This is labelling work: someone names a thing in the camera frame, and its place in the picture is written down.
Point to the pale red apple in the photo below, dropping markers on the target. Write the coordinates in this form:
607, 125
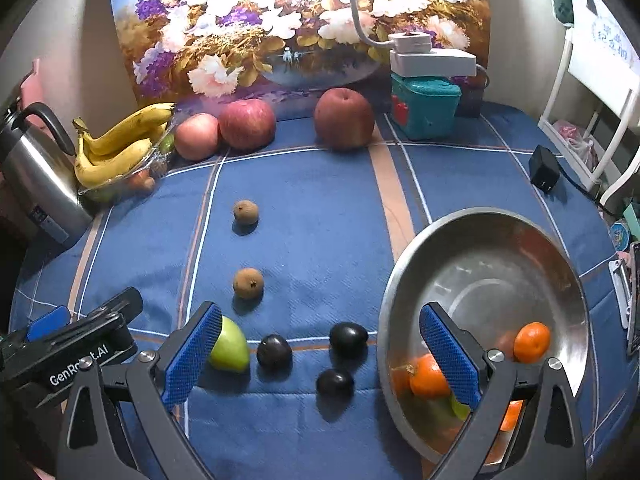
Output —
196, 137

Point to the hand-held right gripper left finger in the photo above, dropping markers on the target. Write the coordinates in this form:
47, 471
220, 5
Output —
192, 355

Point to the floral painting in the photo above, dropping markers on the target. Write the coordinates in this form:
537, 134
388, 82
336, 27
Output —
250, 35

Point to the small round blue tin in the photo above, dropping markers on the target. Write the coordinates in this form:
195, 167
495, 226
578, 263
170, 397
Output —
620, 235

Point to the stainless steel basin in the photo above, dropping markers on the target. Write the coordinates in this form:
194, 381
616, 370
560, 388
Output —
490, 270

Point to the blue plaid tablecloth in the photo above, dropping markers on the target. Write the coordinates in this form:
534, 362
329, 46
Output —
310, 210

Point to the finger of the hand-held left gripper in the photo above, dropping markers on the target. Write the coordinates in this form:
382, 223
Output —
115, 306
47, 323

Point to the pink plastic bag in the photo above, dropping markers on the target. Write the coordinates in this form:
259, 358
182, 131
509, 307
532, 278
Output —
572, 137

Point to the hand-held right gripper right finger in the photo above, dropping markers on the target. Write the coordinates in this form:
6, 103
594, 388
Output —
450, 360

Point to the clear plastic fruit tray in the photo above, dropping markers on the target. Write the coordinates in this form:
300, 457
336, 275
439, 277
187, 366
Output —
150, 167

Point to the teal plastic box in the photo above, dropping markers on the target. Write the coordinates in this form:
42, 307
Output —
425, 107

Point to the large orange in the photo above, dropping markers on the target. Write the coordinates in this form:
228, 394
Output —
427, 377

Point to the small mandarin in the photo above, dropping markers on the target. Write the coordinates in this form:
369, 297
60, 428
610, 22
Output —
532, 342
511, 416

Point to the brown kiwi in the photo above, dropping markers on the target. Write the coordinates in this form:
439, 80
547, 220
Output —
248, 283
246, 211

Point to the steel electric kettle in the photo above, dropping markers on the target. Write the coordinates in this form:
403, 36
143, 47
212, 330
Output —
40, 185

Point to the small orange fruit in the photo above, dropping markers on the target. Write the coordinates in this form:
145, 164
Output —
141, 181

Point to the large dark red apple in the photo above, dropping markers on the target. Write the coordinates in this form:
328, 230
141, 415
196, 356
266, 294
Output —
345, 119

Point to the white gooseneck desk lamp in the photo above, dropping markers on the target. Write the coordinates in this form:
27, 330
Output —
430, 60

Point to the dark plum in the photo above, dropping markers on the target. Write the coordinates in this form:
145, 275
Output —
274, 351
335, 385
348, 340

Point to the black power adapter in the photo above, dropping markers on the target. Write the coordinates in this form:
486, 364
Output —
544, 169

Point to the pink plastic item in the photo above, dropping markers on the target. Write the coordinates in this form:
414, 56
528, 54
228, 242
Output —
31, 82

